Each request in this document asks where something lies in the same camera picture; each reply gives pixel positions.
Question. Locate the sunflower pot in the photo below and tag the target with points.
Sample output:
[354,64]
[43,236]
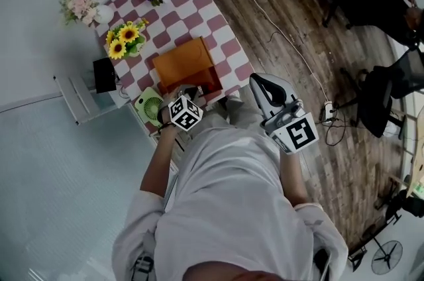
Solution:
[124,39]

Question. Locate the black device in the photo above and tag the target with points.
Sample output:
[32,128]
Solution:
[104,76]

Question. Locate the green desk fan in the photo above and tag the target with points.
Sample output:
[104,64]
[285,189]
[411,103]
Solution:
[149,105]

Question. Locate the table with checkered tablecloth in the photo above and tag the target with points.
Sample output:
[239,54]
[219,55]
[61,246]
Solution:
[185,14]

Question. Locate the black standing fan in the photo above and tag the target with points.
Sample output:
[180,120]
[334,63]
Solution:
[387,257]

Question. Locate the black mesh office chair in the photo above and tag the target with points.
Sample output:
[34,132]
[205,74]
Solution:
[381,97]

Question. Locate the orange wooden box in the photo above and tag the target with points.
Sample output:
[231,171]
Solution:
[182,61]

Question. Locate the person's grey trousers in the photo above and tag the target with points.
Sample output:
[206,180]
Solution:
[243,112]

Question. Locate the person's grey shirt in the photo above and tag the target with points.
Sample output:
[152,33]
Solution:
[225,206]

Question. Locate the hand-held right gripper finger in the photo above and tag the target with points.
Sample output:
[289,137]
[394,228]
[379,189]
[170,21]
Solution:
[261,99]
[287,92]

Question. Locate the person's right forearm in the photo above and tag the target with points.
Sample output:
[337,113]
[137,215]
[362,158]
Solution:
[295,177]

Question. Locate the white power strip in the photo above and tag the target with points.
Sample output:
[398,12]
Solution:
[328,110]

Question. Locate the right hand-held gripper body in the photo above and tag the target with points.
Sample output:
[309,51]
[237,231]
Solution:
[295,130]

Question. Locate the person's left forearm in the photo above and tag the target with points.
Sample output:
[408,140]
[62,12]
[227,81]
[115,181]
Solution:
[159,160]

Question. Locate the person's left hand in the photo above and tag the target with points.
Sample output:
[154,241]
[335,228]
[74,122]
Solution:
[170,98]

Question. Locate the white metal shelf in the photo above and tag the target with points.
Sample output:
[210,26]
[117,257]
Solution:
[77,97]

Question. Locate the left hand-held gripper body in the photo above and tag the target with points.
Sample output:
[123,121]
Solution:
[185,114]

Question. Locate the light wooden desk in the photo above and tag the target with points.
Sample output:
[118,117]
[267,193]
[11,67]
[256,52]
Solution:
[418,153]

